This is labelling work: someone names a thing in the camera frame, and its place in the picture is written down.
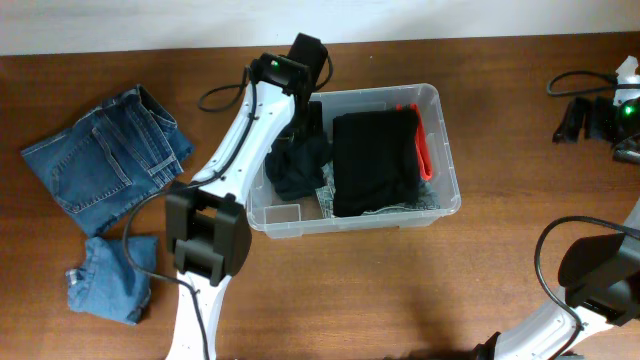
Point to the light blue jeans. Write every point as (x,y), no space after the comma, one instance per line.
(327,197)

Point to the clear plastic storage bin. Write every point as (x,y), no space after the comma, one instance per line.
(267,213)

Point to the black red garment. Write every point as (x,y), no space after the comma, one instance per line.
(376,165)

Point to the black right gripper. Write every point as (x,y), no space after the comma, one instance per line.
(595,107)

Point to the medium blue denim garment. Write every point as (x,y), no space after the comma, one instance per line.
(106,285)

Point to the dark blue jeans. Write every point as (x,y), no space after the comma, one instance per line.
(119,153)

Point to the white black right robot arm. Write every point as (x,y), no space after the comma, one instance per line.
(599,275)

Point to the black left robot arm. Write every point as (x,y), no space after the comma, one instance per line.
(207,229)

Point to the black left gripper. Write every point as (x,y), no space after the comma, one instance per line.
(313,123)

